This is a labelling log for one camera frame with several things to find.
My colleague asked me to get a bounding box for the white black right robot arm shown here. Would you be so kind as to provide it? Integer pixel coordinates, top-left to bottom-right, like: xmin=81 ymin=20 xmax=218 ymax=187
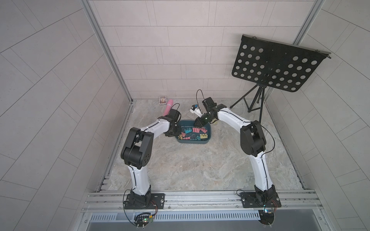
xmin=190 ymin=97 xmax=276 ymax=205

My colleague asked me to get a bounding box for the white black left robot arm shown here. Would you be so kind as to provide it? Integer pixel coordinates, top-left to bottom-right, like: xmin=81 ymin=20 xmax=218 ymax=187
xmin=120 ymin=109 xmax=181 ymax=207

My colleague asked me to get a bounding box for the small card box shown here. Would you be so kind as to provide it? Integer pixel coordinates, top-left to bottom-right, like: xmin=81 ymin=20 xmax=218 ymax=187
xmin=159 ymin=96 xmax=167 ymax=105

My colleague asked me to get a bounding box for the binder clips pile in box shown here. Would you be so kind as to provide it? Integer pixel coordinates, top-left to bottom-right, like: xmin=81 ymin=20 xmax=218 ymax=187
xmin=177 ymin=127 xmax=211 ymax=141

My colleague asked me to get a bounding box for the pink toy microphone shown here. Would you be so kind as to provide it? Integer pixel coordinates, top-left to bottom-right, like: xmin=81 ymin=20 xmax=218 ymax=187
xmin=163 ymin=99 xmax=173 ymax=116

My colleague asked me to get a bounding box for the black music stand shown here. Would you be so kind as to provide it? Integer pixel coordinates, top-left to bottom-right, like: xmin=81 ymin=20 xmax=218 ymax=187
xmin=232 ymin=34 xmax=330 ymax=112

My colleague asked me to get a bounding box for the left circuit board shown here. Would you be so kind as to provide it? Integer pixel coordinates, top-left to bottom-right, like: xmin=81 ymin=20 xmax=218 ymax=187
xmin=134 ymin=212 xmax=154 ymax=229

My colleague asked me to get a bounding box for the circuit board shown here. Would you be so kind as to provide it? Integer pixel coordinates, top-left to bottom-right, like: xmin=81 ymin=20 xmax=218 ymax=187
xmin=258 ymin=210 xmax=275 ymax=226
xmin=134 ymin=212 xmax=154 ymax=229

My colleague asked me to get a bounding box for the right circuit board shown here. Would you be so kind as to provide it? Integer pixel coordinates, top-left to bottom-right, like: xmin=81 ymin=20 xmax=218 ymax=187
xmin=258 ymin=210 xmax=275 ymax=226

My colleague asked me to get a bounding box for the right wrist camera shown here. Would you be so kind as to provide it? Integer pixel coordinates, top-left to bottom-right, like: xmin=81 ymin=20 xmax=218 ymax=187
xmin=190 ymin=105 xmax=203 ymax=117

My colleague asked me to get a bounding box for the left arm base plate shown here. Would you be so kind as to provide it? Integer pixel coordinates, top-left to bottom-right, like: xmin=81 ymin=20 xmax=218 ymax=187
xmin=123 ymin=192 xmax=165 ymax=209

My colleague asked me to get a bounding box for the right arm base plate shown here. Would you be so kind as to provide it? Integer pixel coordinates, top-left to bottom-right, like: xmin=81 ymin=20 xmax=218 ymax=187
xmin=239 ymin=191 xmax=281 ymax=209

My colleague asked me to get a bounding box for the aluminium mounting rail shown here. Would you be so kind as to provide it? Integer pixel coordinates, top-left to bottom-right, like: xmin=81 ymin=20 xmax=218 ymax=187
xmin=82 ymin=190 xmax=323 ymax=213

